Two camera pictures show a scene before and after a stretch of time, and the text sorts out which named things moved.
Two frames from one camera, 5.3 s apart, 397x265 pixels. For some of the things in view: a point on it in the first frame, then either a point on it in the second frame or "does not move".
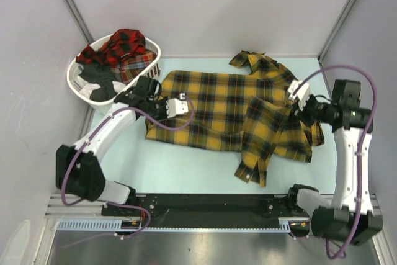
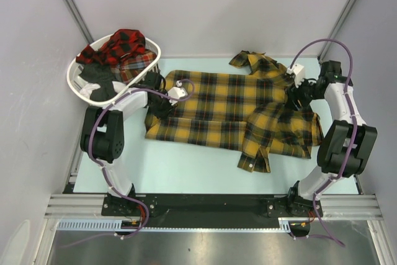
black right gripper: [302, 115] -> [294, 94]
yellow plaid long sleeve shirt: [249, 110] does not move
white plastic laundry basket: [74, 69] does not move
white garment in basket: [89, 88] does not move
